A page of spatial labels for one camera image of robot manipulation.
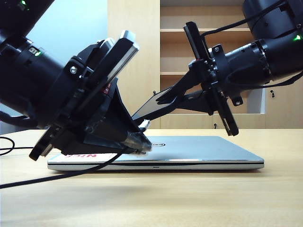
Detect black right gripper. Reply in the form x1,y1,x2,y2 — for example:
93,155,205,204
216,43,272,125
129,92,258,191
132,21,244,137

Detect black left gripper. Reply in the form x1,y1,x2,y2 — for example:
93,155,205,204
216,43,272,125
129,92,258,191
28,30,152,162

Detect black charging cable silver plug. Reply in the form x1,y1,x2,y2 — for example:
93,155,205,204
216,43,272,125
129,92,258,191
0,119,152,190

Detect black smartphone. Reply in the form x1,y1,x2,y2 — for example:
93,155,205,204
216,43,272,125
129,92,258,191
131,87,177,122

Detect white red text sticker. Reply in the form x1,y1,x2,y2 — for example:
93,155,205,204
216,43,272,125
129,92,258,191
58,153,116,161

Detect silver Dell laptop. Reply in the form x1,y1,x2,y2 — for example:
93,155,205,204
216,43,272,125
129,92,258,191
47,136,265,171

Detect light wooden shelf cabinet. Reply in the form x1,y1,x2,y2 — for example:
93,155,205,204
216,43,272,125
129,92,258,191
107,0,303,130

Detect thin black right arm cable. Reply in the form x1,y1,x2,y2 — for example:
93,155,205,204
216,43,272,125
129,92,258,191
200,0,288,38

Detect looped black right arm cable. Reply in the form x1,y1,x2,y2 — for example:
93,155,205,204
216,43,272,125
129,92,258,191
224,68,303,93

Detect black laptop power cable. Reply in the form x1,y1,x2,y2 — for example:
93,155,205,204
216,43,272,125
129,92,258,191
0,136,34,157

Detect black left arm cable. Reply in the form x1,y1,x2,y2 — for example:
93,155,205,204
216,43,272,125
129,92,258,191
0,110,41,130

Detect white power adapter with cable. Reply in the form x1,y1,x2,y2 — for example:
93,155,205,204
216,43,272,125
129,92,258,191
0,119,48,135

